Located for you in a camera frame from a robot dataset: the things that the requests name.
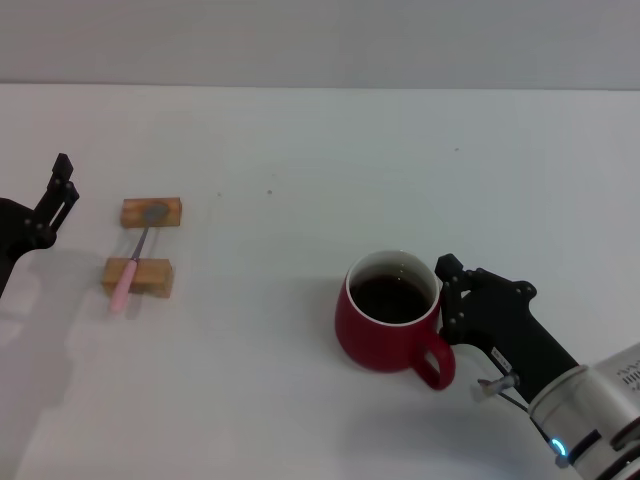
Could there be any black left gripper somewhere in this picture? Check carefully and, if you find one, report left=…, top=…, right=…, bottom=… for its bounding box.
left=0, top=153, right=80, bottom=299

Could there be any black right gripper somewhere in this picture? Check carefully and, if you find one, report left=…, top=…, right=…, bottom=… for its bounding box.
left=434, top=253, right=581, bottom=404

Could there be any red ceramic mug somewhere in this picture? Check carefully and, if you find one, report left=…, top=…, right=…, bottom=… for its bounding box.
left=334, top=249, right=457, bottom=391

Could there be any pink handled metal spoon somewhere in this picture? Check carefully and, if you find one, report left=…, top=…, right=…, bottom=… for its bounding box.
left=109, top=203, right=170, bottom=314

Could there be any dark coffee liquid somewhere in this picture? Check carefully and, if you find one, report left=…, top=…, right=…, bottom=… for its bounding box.
left=349, top=276, right=434, bottom=325

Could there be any stained wooden block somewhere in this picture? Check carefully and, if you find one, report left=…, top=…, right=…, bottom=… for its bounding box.
left=120, top=197, right=183, bottom=229

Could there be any notched wooden block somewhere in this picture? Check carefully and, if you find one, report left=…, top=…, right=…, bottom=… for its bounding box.
left=101, top=256, right=175, bottom=300

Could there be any gripper cable with metal plug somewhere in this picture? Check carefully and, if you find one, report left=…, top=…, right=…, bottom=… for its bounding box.
left=474, top=372, right=559, bottom=449

